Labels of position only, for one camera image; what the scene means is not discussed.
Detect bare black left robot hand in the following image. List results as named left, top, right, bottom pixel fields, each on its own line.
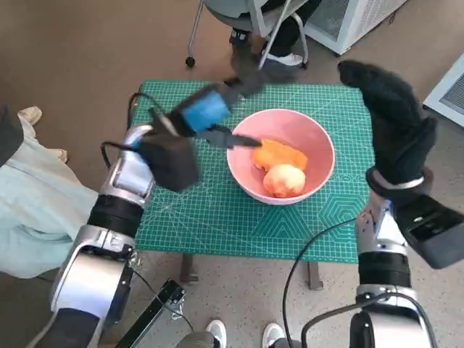
left=168, top=68, right=271, bottom=151

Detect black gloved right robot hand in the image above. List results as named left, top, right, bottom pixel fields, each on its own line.
left=336, top=60, right=438, bottom=183

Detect pink bowl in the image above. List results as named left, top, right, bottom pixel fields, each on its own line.
left=226, top=108, right=336, bottom=206

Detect rectangular striped toy bread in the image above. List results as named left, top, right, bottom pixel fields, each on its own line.
left=252, top=137, right=309, bottom=172

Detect round scored toy bread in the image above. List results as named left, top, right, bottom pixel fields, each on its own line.
left=262, top=164, right=307, bottom=199

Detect white mesh cabinet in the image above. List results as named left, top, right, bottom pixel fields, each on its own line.
left=304, top=0, right=409, bottom=56
left=422, top=52, right=464, bottom=128

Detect grey office chair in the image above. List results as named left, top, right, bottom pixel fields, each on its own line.
left=184, top=0, right=310, bottom=70

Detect green cutting mat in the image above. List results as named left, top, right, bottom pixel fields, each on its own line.
left=128, top=80, right=377, bottom=262

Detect dark table leg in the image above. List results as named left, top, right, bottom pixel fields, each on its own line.
left=307, top=260, right=323, bottom=290
left=180, top=252, right=199, bottom=284

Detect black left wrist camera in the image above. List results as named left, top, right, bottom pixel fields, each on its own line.
left=139, top=108, right=201, bottom=194

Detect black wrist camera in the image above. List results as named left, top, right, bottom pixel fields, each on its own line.
left=393, top=194, right=464, bottom=270
left=139, top=108, right=201, bottom=194

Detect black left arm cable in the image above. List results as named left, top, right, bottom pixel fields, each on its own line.
left=100, top=92, right=166, bottom=168

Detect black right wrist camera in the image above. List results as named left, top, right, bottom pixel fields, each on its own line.
left=393, top=194, right=464, bottom=270

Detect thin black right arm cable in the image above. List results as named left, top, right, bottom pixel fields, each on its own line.
left=281, top=217, right=358, bottom=342

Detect black floor cable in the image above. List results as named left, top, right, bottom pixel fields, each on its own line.
left=126, top=267, right=195, bottom=331

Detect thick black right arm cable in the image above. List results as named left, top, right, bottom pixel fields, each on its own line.
left=300, top=291, right=436, bottom=348

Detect black metal rail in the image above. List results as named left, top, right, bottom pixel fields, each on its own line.
left=114, top=278, right=186, bottom=348

